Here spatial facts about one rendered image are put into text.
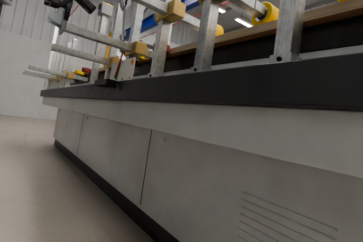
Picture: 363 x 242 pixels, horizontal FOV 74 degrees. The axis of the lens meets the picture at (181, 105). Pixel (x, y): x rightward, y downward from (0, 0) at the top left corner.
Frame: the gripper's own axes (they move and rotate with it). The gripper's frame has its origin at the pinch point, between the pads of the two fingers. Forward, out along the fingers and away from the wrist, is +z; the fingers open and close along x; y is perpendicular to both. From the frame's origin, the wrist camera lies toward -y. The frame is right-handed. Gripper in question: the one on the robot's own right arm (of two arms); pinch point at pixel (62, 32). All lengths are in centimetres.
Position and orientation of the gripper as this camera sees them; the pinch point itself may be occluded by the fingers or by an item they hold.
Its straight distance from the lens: 101.3
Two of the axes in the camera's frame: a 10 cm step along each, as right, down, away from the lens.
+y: -7.8, -1.6, -6.0
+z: -1.5, 9.9, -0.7
